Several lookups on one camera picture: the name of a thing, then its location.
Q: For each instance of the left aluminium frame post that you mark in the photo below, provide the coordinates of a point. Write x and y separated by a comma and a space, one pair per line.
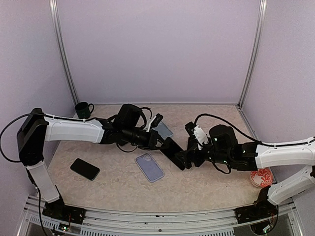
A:
59, 37

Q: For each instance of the black smartphone on table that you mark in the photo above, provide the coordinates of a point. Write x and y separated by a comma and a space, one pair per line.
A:
85, 169

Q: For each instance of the aluminium frame post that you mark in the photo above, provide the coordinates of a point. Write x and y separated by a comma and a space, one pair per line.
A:
59, 37
254, 53

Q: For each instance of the red white patterned dish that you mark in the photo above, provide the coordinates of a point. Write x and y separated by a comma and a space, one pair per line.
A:
261, 178

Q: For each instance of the dark green mug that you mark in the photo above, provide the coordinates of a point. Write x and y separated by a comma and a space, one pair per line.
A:
84, 110

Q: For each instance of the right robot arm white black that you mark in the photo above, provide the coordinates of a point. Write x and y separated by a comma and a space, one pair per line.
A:
220, 146

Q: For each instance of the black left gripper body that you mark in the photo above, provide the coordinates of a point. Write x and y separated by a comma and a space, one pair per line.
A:
150, 140

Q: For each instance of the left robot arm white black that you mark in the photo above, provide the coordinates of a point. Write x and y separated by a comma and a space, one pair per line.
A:
128, 126

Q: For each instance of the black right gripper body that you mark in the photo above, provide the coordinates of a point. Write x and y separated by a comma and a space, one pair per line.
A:
199, 160

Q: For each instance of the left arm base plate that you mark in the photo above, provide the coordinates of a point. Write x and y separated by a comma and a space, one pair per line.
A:
60, 211

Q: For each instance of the lavender phone case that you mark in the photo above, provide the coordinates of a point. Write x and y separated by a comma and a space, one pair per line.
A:
149, 167

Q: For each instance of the white-edged black smartphone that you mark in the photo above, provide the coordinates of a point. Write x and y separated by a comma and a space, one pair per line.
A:
171, 154

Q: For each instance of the light blue phone case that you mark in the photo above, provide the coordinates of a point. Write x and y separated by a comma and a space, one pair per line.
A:
163, 130

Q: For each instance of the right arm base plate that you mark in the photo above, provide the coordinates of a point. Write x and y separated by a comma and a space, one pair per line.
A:
255, 212

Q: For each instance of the front aluminium rail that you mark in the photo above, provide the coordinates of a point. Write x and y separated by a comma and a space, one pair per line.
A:
97, 222

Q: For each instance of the right aluminium frame post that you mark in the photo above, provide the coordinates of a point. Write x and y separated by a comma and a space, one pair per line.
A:
254, 53

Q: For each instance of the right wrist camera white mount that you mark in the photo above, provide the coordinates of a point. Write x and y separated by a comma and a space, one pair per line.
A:
196, 133

